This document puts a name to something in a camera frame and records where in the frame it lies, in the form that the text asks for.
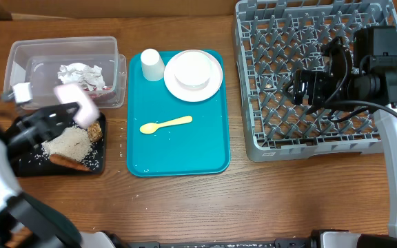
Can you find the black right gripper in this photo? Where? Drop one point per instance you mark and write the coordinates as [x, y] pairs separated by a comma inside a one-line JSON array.
[[314, 79]]

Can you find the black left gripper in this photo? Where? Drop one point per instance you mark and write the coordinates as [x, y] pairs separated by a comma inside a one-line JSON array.
[[34, 119]]

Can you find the brown food piece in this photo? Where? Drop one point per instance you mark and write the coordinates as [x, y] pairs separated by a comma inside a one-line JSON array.
[[94, 132]]

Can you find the foil sheet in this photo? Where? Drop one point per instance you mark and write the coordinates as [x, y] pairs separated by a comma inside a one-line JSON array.
[[87, 77]]

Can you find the red foil wrapper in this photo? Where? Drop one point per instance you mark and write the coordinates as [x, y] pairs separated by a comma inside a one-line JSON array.
[[104, 94]]

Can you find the white small bowl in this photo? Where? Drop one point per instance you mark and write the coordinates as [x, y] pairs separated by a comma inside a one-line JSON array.
[[192, 69]]

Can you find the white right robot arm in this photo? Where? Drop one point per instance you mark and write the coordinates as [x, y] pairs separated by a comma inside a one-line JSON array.
[[363, 79]]

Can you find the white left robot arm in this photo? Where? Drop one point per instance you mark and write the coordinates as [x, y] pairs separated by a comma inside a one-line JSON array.
[[49, 227]]

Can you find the grey dishwasher rack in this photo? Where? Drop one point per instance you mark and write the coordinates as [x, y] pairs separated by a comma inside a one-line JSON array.
[[294, 59]]

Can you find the black tray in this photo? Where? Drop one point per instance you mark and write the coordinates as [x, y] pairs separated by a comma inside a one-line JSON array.
[[36, 163]]

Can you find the clear plastic bin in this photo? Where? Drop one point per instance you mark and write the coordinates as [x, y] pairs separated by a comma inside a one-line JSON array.
[[94, 63]]

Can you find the white round plate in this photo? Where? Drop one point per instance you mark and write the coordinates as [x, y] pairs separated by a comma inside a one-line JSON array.
[[190, 95]]

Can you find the yellow plastic spoon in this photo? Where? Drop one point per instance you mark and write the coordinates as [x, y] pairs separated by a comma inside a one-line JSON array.
[[150, 128]]

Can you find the teal serving tray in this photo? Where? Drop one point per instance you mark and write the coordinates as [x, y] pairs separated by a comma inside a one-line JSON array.
[[199, 147]]

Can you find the white paper cup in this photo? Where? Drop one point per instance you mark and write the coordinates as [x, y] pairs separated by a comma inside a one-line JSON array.
[[152, 65]]

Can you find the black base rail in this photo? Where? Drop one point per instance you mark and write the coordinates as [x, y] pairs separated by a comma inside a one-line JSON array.
[[278, 243]]

